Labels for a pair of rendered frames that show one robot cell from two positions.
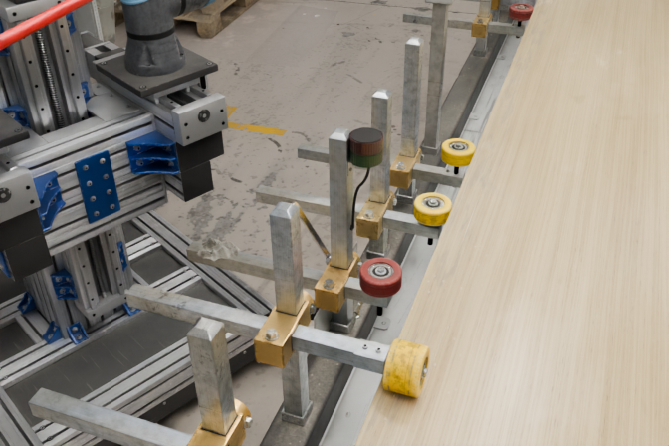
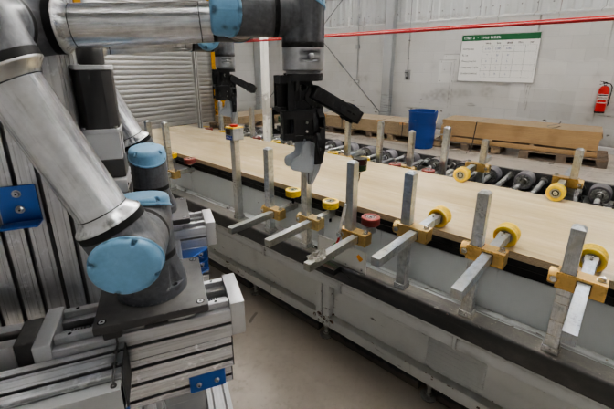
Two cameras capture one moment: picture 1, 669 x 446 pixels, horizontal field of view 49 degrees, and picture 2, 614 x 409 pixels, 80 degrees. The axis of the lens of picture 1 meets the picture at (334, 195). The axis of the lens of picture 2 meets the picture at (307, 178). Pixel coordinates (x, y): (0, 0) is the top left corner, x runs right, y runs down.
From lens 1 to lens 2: 1.62 m
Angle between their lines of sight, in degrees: 63
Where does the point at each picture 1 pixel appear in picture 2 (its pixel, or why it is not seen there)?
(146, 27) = (164, 180)
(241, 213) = not seen: hidden behind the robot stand
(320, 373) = (377, 276)
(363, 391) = not seen: hidden behind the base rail
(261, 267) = (339, 247)
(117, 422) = (475, 267)
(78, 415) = (471, 277)
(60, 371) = not seen: outside the picture
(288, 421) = (405, 288)
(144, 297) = (385, 255)
